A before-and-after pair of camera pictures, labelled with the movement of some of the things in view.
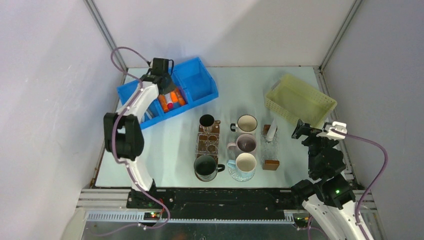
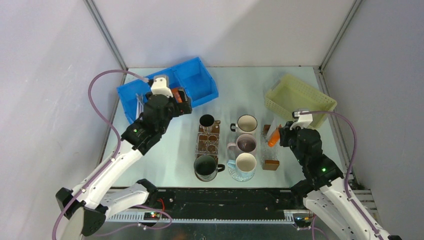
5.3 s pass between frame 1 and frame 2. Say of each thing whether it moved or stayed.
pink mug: stayed
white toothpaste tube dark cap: stayed
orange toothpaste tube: moved
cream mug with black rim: stayed
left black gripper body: moved
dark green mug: stayed
